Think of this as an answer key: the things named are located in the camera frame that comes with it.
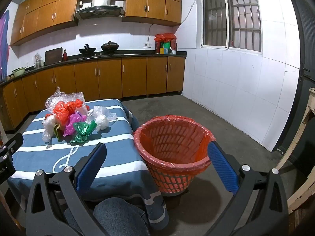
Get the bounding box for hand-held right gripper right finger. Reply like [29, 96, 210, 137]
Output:
[207, 141, 289, 236]

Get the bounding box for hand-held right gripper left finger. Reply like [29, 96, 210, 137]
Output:
[26, 143, 107, 236]

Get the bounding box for bright green plastic bag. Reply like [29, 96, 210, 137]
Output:
[70, 120, 97, 144]

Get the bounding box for small white plastic bag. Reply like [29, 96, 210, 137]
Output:
[95, 115, 109, 131]

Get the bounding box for purple plastic bag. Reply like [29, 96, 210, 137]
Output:
[63, 112, 86, 137]

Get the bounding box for plastic mesh waste basket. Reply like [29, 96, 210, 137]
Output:
[133, 115, 216, 197]

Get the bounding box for long white plastic bag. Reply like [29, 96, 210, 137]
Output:
[42, 114, 58, 142]

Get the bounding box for clear plastic bag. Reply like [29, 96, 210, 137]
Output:
[93, 106, 117, 121]

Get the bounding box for knotted red plastic bag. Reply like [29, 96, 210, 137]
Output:
[53, 99, 84, 126]

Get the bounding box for clear bubble wrap sheet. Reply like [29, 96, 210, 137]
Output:
[45, 87, 85, 115]

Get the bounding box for blue white striped tablecloth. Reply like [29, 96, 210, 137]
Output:
[7, 99, 170, 231]

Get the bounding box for person's leg in jeans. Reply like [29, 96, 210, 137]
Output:
[60, 198, 150, 236]

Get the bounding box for wooden base cabinets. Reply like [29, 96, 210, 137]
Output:
[0, 56, 185, 131]

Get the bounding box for dark cutting board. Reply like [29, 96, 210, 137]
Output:
[45, 47, 63, 65]

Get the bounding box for black wok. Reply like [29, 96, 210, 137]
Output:
[79, 44, 97, 55]

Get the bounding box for black kitchen countertop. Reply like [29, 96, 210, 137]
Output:
[0, 51, 187, 86]

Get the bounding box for black pot with lid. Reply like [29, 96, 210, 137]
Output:
[101, 41, 120, 53]

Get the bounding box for red bag on counter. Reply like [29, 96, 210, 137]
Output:
[154, 33, 177, 54]

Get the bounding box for dark door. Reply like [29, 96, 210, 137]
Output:
[273, 0, 315, 153]

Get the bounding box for barred window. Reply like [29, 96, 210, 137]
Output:
[196, 0, 262, 53]

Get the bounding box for steel range hood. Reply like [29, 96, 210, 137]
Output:
[74, 0, 125, 20]

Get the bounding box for cream wooden frame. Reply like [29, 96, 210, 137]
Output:
[276, 87, 315, 214]

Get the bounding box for wooden wall cabinets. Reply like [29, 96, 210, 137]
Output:
[10, 0, 182, 47]

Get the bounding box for white wall cable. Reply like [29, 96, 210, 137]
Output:
[181, 0, 200, 24]

